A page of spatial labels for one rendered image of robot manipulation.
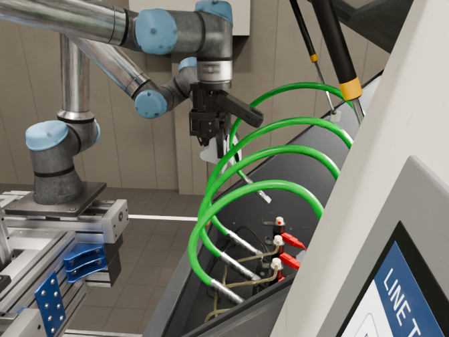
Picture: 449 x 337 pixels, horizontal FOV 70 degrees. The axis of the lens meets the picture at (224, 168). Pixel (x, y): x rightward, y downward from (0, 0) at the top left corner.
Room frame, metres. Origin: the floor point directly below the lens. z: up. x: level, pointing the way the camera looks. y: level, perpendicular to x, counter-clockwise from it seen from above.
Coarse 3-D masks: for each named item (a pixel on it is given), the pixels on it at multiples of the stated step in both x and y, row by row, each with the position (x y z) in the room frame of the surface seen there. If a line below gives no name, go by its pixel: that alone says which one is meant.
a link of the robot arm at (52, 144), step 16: (32, 128) 0.94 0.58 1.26; (48, 128) 0.94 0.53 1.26; (64, 128) 0.95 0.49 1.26; (32, 144) 0.90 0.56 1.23; (48, 144) 0.90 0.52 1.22; (64, 144) 0.94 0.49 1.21; (80, 144) 1.01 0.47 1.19; (32, 160) 0.91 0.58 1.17; (48, 160) 0.90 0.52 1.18; (64, 160) 0.93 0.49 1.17
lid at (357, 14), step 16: (336, 0) 0.86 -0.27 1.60; (352, 0) 0.75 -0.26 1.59; (368, 0) 0.66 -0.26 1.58; (384, 0) 0.59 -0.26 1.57; (400, 0) 0.49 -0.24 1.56; (352, 16) 0.90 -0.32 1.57; (368, 16) 0.68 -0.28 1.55; (384, 16) 0.60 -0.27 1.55; (400, 16) 0.53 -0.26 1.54; (368, 32) 0.86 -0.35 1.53; (384, 32) 0.73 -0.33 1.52; (384, 48) 0.94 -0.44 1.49
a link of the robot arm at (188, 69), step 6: (186, 60) 1.01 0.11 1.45; (192, 60) 1.01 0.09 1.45; (180, 66) 1.01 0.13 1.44; (186, 66) 0.99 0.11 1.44; (192, 66) 0.99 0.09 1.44; (180, 72) 1.01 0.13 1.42; (186, 72) 0.99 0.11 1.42; (192, 72) 0.98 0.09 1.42; (180, 78) 0.99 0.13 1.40; (186, 78) 0.98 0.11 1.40; (192, 78) 0.97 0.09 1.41; (180, 84) 0.98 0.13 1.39; (186, 84) 0.97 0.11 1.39; (186, 90) 0.98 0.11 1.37
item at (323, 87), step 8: (280, 88) 0.75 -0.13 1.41; (288, 88) 0.74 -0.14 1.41; (296, 88) 0.74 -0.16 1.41; (312, 88) 0.72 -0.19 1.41; (320, 88) 0.70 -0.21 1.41; (328, 88) 0.69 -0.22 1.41; (336, 88) 0.69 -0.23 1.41; (264, 96) 0.78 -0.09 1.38; (256, 104) 0.79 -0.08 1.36; (240, 120) 0.82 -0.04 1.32; (232, 128) 0.83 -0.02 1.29; (232, 136) 0.83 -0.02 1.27; (232, 144) 0.83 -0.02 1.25; (240, 176) 0.81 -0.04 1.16
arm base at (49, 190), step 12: (72, 168) 0.95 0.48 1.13; (36, 180) 0.91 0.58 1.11; (48, 180) 0.90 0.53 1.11; (60, 180) 0.91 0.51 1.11; (72, 180) 0.94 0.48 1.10; (36, 192) 0.90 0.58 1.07; (48, 192) 0.89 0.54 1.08; (60, 192) 0.90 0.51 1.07; (72, 192) 0.92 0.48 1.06; (48, 204) 0.88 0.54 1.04
